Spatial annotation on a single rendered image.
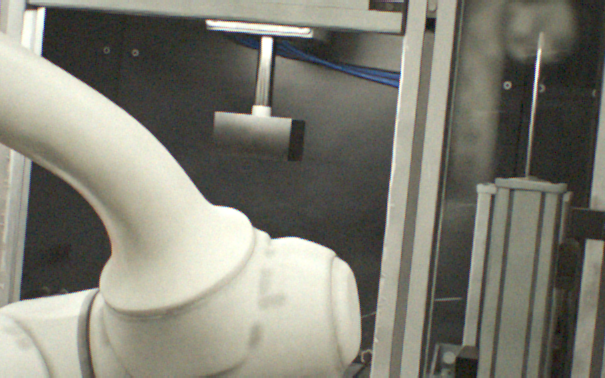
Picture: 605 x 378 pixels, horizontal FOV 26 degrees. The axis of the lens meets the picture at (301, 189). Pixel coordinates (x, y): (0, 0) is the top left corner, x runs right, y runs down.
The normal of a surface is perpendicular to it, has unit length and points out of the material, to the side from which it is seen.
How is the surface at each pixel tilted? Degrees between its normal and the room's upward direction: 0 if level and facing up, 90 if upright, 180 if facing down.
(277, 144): 90
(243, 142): 90
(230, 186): 90
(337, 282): 52
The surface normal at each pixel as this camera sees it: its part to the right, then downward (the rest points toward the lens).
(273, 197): -0.25, 0.03
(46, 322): -0.08, -0.72
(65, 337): -0.15, -0.44
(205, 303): 0.29, 0.15
